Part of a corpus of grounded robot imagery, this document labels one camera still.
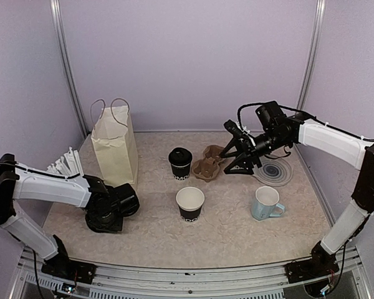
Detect brown pulp cup carrier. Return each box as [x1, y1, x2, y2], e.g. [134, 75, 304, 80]
[191, 145, 225, 183]

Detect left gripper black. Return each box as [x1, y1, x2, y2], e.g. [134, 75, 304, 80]
[90, 209, 123, 232]

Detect black plastic cup lid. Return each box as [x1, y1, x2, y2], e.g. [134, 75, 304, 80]
[168, 147, 193, 167]

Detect light blue ceramic mug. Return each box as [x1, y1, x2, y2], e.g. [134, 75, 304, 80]
[251, 186, 286, 221]

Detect left aluminium corner post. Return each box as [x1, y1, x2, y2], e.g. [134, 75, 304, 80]
[50, 0, 89, 138]

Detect bundle of white straws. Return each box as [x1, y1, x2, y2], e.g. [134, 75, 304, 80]
[47, 147, 84, 177]

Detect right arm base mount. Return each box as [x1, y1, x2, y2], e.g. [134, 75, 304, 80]
[284, 241, 340, 283]

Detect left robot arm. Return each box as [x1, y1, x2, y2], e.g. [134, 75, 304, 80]
[0, 153, 140, 277]

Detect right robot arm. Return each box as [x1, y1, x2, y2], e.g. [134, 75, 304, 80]
[220, 101, 374, 277]

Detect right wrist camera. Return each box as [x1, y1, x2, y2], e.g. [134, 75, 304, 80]
[223, 120, 256, 146]

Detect grey swirl silicone lid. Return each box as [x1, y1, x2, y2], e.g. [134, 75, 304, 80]
[253, 158, 293, 187]

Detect aluminium front rail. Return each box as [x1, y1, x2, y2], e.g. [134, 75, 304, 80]
[7, 249, 373, 298]

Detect aluminium corner post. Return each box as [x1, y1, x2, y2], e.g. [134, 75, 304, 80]
[50, 0, 89, 138]
[296, 0, 326, 110]

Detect beige paper bag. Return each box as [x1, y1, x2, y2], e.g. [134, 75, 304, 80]
[91, 98, 138, 189]

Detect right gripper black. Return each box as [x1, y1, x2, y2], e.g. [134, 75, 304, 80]
[219, 128, 290, 174]

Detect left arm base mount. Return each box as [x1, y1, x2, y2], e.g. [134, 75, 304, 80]
[41, 235, 97, 285]

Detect right aluminium corner post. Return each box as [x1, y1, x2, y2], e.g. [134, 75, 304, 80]
[296, 0, 326, 110]

